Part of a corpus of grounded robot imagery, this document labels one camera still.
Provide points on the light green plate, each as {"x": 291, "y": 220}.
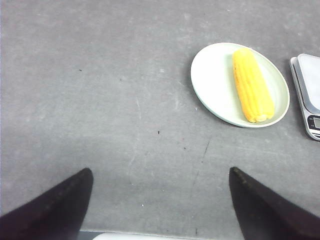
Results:
{"x": 212, "y": 78}

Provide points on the yellow corn cob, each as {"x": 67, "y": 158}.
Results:
{"x": 254, "y": 96}

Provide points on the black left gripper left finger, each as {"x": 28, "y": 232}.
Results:
{"x": 57, "y": 214}

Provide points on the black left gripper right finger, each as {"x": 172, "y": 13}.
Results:
{"x": 263, "y": 214}

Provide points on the silver electronic kitchen scale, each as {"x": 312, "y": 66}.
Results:
{"x": 305, "y": 69}

